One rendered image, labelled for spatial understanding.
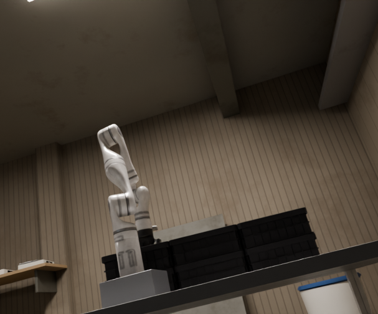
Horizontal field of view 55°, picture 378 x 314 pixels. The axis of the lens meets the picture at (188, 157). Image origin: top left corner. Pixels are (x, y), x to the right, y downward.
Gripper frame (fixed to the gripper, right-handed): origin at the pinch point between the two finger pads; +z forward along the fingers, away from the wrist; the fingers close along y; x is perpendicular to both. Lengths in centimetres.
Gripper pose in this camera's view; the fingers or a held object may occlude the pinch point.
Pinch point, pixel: (149, 261)
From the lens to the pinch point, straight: 170.6
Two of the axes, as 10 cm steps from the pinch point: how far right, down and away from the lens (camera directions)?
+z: 2.0, 9.2, -3.5
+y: 9.5, -2.6, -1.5
